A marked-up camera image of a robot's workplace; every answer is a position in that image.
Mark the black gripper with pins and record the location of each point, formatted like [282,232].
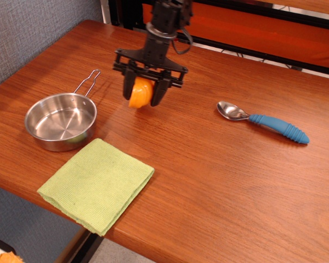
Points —
[150,62]

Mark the orange plastic fruit slice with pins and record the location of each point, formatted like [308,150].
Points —
[142,93]

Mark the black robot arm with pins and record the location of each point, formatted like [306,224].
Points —
[172,15]

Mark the green folded cloth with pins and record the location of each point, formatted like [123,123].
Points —
[96,185]

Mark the small steel pan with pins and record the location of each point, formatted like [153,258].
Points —
[64,121]

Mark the orange object at bottom left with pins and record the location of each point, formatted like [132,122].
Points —
[10,258]

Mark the black metal frame rail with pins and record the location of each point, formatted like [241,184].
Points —
[254,28]

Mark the blue handled metal spoon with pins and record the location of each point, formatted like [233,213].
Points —
[234,113]

